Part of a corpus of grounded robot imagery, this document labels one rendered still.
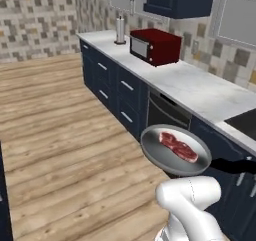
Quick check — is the raw red steak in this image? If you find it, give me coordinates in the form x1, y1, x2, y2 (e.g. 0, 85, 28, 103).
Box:
158, 131, 200, 164

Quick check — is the navy drawer front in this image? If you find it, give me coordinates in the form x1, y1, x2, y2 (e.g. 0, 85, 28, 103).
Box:
117, 96, 149, 142
93, 50, 119, 86
94, 78, 120, 117
116, 65, 150, 107

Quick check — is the black dishwasher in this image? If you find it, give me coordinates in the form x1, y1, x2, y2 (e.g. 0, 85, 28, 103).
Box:
146, 88, 193, 133

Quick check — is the navy cupboard door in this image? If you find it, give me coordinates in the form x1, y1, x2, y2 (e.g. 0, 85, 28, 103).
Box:
189, 116, 256, 241
79, 39, 98, 93

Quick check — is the red microwave oven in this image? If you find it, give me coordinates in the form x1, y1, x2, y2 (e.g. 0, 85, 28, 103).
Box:
129, 28, 183, 68

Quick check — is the paper towel roll on stand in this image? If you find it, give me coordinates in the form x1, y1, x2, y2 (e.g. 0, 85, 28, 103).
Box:
113, 14, 128, 46

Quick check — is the black sink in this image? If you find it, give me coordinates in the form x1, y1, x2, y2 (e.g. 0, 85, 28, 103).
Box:
223, 108, 256, 142

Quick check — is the silver drawer handle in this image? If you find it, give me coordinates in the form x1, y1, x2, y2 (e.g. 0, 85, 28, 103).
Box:
97, 61, 109, 72
120, 80, 135, 92
119, 110, 134, 124
98, 89, 110, 100

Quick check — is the grey pan with black handle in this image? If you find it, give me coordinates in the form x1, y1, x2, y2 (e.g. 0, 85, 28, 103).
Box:
139, 123, 256, 178

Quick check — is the grey wall socket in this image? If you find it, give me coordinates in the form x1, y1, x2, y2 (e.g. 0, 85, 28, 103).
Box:
191, 39, 200, 56

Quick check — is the navy wall cupboard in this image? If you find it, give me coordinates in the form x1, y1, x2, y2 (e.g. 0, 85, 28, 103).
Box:
143, 0, 218, 20

